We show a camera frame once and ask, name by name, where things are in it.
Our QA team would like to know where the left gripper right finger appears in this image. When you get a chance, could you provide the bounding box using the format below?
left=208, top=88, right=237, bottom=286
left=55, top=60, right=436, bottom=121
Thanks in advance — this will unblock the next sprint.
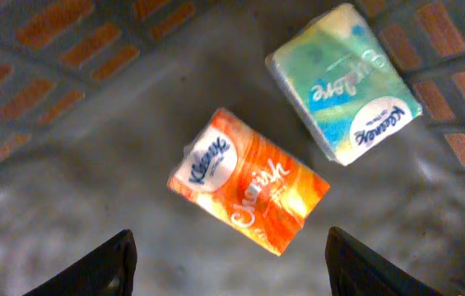
left=325, top=226, right=441, bottom=296

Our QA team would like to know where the orange Kleenex tissue pack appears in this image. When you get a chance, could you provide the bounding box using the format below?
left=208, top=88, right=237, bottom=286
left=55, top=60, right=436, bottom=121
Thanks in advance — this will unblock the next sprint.
left=168, top=109, right=330, bottom=256

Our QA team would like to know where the green Kleenex tissue pack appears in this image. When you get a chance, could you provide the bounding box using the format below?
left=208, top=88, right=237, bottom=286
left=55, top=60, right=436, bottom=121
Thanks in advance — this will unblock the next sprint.
left=266, top=3, right=422, bottom=166

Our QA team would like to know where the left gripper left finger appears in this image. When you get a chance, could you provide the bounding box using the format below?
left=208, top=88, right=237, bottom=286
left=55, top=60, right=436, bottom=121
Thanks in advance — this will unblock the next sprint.
left=26, top=229, right=137, bottom=296

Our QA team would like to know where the grey plastic mesh basket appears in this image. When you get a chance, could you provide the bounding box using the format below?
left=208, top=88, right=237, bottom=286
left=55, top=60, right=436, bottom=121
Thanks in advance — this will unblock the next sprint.
left=0, top=0, right=465, bottom=295

